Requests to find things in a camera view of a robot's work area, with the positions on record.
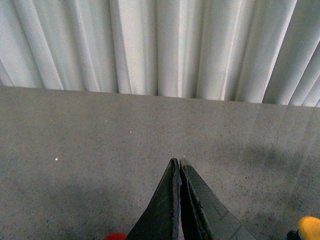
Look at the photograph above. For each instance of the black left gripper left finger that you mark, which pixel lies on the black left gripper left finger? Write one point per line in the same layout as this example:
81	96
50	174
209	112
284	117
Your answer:
161	218

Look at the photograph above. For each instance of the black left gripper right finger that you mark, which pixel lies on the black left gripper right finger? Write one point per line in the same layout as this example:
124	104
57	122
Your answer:
203	215

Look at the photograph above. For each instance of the yellow push button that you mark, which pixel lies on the yellow push button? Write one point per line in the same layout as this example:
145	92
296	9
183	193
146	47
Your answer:
308	229

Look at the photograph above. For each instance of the red push button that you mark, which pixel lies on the red push button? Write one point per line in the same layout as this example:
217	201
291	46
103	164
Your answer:
116	236

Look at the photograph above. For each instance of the white pleated curtain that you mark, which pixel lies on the white pleated curtain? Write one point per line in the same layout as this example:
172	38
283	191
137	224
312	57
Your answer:
257	51

